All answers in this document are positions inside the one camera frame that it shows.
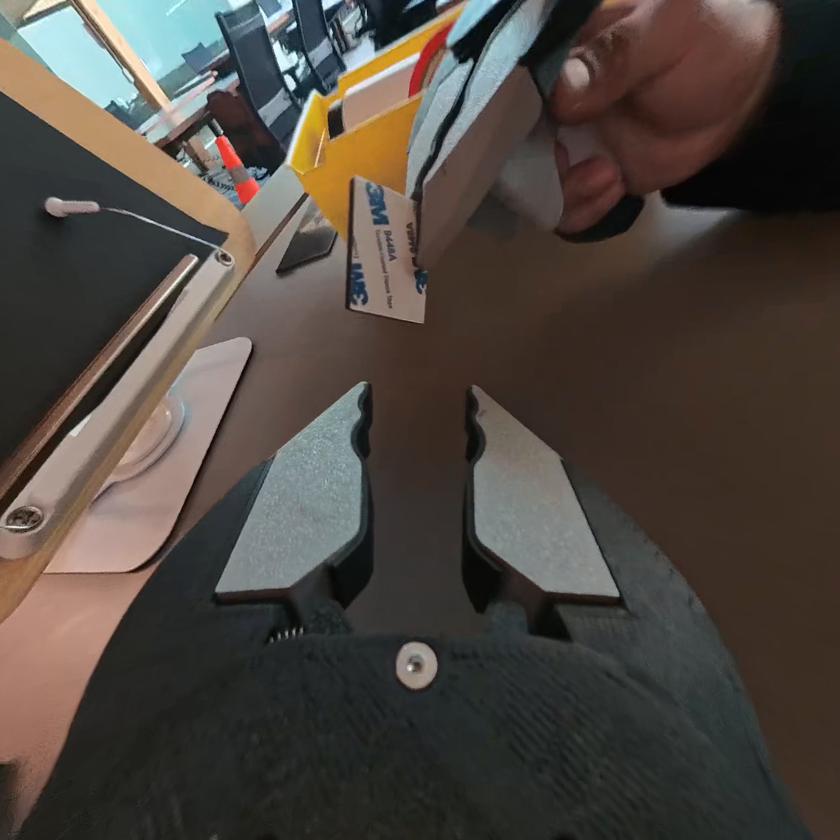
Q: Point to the orange traffic cone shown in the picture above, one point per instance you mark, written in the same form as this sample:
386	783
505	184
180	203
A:
236	170

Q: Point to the yellow plastic bin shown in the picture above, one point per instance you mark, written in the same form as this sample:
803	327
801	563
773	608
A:
354	157

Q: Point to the black office chair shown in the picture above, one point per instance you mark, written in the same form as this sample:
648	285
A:
259	72
318	46

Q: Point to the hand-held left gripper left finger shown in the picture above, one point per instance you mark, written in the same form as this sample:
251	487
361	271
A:
302	518

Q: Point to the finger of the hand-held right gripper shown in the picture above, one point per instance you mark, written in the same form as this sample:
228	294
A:
433	124
485	144

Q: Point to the black wooden book stand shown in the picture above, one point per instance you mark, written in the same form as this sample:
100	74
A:
79	262

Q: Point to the red tape roll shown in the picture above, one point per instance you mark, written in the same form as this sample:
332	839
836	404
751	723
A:
423	59

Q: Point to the dark red chair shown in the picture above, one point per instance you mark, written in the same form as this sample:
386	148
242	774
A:
233	124

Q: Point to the white adhesive foam pad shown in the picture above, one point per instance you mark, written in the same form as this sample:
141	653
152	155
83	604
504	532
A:
384	262

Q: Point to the wooden window post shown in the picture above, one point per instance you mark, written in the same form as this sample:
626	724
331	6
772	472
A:
124	52

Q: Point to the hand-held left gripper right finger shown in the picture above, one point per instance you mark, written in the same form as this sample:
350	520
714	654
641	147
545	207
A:
531	518

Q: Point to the person's right hand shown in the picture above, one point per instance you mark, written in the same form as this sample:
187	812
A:
689	85

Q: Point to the black flat pad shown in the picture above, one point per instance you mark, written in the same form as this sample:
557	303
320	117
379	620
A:
305	246

